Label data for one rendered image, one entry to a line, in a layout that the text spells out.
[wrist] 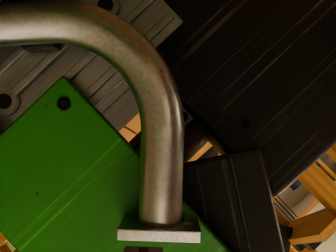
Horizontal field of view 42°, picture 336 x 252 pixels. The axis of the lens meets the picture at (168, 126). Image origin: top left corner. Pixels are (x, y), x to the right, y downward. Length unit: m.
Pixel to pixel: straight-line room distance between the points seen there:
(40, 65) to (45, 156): 0.07
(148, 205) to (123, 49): 0.10
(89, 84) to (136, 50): 0.07
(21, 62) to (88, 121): 0.08
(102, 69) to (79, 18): 0.06
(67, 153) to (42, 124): 0.03
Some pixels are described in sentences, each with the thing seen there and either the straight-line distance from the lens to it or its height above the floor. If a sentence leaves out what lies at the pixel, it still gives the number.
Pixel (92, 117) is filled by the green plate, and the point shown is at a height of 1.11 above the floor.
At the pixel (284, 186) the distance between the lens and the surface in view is 0.39.
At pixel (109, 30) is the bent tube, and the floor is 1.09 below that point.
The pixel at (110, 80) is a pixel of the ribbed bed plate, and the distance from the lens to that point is 0.35.
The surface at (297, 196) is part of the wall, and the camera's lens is 9.56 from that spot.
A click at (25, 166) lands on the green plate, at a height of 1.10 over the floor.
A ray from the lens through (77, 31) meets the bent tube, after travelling 0.30.
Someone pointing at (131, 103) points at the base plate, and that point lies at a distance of 0.96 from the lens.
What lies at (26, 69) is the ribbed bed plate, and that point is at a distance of 0.37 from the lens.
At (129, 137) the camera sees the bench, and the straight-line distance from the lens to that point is 1.19.
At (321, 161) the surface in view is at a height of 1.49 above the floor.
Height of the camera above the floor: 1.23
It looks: 15 degrees down
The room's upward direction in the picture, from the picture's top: 137 degrees clockwise
